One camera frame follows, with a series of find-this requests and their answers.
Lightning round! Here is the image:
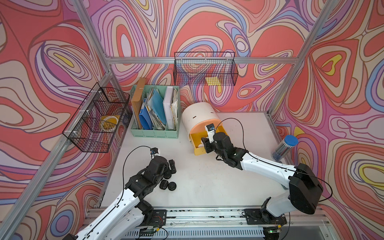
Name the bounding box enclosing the yellow drawer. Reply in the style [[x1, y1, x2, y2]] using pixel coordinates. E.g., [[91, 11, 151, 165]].
[[189, 126, 227, 156]]

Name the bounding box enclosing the black oblong earphone case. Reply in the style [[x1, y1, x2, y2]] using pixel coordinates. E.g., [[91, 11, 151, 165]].
[[159, 180, 169, 190]]

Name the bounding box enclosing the white three-drawer cabinet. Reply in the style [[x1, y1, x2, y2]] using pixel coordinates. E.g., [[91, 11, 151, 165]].
[[182, 102, 220, 135]]

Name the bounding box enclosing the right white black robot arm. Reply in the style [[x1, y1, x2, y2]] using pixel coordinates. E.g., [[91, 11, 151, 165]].
[[201, 132, 324, 218]]

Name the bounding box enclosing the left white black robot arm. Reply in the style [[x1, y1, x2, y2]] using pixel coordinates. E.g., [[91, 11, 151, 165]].
[[64, 155, 177, 240]]

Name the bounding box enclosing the white binder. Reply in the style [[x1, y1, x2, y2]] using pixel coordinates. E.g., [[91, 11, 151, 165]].
[[163, 86, 175, 130]]

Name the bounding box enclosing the blue folder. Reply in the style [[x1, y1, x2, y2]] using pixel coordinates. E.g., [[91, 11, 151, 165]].
[[139, 103, 153, 130]]

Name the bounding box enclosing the green file organizer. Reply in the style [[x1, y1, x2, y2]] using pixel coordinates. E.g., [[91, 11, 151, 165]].
[[131, 85, 181, 139]]

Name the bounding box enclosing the teal folder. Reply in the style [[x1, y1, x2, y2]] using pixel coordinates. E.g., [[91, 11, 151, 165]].
[[147, 88, 167, 130]]

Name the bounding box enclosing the yellow sticky note pad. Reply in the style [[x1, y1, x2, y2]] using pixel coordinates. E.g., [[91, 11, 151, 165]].
[[205, 77, 221, 86]]

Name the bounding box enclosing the yellow tape roll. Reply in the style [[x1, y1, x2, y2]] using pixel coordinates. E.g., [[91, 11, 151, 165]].
[[100, 116, 120, 133]]

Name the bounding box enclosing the blue-capped clear tube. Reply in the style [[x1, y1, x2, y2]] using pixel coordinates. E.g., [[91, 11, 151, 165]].
[[272, 135, 299, 162]]

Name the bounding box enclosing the brown folder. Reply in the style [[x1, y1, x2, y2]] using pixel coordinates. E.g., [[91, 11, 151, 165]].
[[131, 78, 147, 129]]

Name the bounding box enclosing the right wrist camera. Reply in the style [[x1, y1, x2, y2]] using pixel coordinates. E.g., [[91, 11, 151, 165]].
[[206, 124, 216, 144]]

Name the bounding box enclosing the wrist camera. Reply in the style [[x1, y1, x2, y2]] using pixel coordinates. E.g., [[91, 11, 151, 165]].
[[150, 148, 160, 157], [206, 124, 216, 144]]

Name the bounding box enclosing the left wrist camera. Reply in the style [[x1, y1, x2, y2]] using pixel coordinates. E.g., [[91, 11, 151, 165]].
[[150, 148, 160, 157]]

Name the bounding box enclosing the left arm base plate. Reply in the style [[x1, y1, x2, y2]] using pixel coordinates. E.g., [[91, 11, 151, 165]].
[[141, 209, 167, 227]]

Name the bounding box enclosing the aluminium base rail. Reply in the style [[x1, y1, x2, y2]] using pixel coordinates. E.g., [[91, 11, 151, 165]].
[[80, 205, 334, 240]]

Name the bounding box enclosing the left black wire basket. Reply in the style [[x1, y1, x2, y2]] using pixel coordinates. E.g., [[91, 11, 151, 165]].
[[62, 83, 132, 153]]

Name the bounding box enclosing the black wire basket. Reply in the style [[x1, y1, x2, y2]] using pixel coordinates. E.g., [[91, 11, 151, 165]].
[[62, 83, 132, 153], [174, 50, 239, 87]]

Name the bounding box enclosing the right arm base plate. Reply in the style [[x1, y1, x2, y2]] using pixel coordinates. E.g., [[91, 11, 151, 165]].
[[242, 209, 287, 226]]

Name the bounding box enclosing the rear black wire basket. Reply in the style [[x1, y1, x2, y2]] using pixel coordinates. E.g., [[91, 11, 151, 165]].
[[174, 50, 239, 87]]

